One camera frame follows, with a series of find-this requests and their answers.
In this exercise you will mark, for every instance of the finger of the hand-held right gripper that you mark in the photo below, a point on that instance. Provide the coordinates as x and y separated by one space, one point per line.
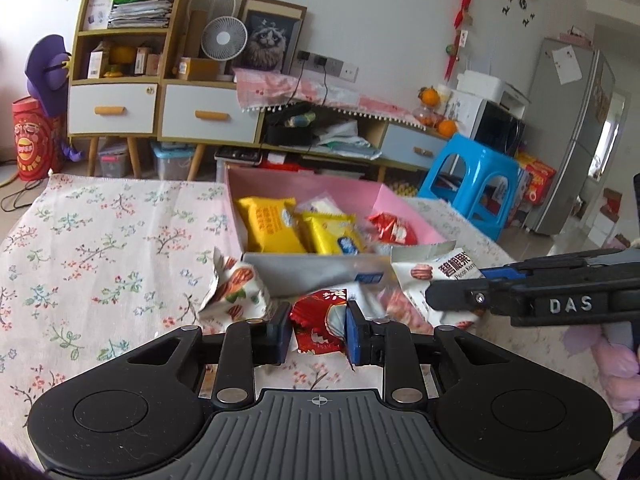
455 295
500 273

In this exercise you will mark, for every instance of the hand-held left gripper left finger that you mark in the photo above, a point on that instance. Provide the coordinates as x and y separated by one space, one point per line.
282 335

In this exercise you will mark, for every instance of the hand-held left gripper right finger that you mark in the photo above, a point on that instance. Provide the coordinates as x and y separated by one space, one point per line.
356 335

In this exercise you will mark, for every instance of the small red foil packet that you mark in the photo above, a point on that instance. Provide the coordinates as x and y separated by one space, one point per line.
315 332

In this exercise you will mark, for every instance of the white pecan packet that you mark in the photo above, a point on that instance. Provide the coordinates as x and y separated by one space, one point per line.
440 265

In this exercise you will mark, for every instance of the pink nut snack packet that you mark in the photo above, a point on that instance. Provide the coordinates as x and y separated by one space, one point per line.
400 310

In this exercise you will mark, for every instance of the pink lined cardboard box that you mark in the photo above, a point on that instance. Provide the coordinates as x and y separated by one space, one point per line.
310 275

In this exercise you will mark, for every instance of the white nut print packet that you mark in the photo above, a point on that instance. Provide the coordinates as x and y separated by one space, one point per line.
235 285

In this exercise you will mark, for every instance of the red white candy packet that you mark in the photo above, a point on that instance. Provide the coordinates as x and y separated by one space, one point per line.
395 230

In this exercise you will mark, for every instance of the yellow packet with blue print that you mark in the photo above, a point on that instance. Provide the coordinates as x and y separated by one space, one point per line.
325 235

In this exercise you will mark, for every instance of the large yellow biscuit packet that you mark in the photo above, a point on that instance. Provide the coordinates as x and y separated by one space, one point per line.
265 225

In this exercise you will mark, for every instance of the red orange snack carton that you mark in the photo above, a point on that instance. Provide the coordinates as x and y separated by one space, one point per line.
535 177

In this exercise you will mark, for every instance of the red white carton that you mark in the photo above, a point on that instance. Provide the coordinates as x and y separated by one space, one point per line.
611 204

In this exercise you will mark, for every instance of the yellow egg tray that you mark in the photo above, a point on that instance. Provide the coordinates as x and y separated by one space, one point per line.
404 190

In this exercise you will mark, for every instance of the blue plastic stool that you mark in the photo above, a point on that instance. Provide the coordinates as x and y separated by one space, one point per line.
470 152

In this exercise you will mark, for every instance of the black microwave oven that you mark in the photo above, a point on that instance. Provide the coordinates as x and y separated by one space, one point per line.
495 127

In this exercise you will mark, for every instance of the silver refrigerator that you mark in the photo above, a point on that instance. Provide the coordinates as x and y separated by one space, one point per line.
560 135

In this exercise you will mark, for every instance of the orange fruit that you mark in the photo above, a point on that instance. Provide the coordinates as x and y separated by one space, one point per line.
429 96
447 129

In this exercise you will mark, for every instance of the white printed carton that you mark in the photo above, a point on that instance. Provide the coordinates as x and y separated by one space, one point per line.
460 112

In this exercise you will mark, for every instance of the red flat box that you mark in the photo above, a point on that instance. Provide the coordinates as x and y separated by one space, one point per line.
287 161

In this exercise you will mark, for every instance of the white printer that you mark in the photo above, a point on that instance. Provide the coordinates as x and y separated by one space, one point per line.
515 100

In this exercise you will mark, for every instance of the glass fruit bowl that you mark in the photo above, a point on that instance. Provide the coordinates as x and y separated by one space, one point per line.
427 115

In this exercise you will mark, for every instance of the white foam box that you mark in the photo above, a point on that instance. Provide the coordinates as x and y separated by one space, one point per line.
480 85

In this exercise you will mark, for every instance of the pile of papers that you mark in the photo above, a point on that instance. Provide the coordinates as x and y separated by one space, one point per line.
345 137

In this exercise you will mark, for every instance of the blue lidded storage bin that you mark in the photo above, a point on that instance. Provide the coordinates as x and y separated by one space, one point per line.
172 165

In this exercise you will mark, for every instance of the white paper note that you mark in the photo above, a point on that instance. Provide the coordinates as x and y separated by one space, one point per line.
567 65

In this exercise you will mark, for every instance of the wooden drawer cabinet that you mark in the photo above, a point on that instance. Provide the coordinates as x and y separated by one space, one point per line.
210 115

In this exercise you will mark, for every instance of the clear plastic storage bin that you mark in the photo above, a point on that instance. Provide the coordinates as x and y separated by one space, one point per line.
114 162

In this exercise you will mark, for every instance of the pink floral cloth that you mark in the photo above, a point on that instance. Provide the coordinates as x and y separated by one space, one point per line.
270 87

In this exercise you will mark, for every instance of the brown cardboard box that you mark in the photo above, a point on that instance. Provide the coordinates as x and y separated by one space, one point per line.
197 69

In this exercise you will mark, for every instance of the tall wooden shelf cabinet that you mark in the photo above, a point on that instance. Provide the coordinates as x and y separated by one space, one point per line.
110 110

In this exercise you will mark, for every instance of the framed cat picture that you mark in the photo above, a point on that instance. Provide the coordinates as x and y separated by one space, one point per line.
267 40

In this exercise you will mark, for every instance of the white desk fan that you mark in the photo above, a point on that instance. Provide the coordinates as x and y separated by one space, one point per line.
222 37

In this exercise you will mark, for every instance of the small brown carton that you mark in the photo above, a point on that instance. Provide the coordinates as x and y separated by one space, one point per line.
147 62

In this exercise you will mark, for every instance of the red cartoon face barrel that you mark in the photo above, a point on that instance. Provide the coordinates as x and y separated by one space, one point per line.
35 145

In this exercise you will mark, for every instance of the yellow orange figurine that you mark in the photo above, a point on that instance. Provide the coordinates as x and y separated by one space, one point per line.
122 60

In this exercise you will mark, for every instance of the small white carton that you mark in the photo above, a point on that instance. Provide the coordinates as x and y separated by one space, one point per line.
97 62

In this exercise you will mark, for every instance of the purple plush toy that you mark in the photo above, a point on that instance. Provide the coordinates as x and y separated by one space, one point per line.
45 75

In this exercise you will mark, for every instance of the stack of papers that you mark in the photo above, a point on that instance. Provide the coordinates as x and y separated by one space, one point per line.
140 10

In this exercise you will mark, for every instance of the white product box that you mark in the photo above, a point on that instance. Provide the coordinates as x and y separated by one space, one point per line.
97 10

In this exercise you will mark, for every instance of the grey wall socket panel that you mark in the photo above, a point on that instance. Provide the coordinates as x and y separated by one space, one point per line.
320 62

